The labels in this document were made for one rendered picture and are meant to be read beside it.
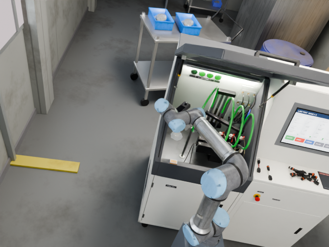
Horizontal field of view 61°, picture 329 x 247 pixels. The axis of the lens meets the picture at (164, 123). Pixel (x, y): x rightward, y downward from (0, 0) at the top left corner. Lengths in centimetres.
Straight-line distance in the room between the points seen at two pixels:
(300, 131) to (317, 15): 272
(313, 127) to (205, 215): 114
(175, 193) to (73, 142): 149
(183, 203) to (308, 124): 109
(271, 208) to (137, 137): 173
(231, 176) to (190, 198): 107
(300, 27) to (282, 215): 295
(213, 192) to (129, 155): 205
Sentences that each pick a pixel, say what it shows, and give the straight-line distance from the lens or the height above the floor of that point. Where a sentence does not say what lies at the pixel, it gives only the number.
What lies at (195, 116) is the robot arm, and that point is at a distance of 146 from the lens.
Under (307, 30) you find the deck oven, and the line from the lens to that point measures 474.
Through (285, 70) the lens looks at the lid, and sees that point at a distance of 121.
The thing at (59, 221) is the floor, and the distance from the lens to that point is 275.
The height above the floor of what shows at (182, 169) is 92.
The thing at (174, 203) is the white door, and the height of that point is 49.
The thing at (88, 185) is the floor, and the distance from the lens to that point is 293.
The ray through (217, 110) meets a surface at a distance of 229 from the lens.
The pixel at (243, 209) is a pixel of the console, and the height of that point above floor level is 60.
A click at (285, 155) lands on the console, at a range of 229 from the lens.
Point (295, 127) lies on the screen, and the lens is 218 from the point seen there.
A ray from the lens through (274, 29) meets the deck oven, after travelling 454.
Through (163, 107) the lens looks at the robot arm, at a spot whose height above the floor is 154.
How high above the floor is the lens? 244
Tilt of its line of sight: 42 degrees down
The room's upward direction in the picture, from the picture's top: 15 degrees clockwise
